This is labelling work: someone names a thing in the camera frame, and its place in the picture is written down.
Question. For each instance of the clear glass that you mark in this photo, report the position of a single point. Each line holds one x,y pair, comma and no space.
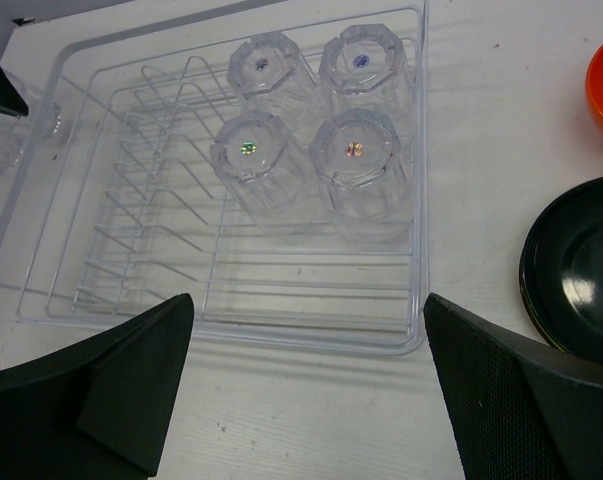
15,131
259,160
269,73
365,176
366,67

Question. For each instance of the clear plastic dish rack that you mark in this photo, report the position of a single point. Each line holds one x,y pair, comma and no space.
122,209

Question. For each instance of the lime green plate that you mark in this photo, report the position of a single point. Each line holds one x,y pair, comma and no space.
533,312

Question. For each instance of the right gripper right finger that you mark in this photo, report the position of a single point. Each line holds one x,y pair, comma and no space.
519,409

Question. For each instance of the black plate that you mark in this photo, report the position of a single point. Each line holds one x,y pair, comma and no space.
564,253

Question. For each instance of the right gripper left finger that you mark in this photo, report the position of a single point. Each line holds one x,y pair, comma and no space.
100,408

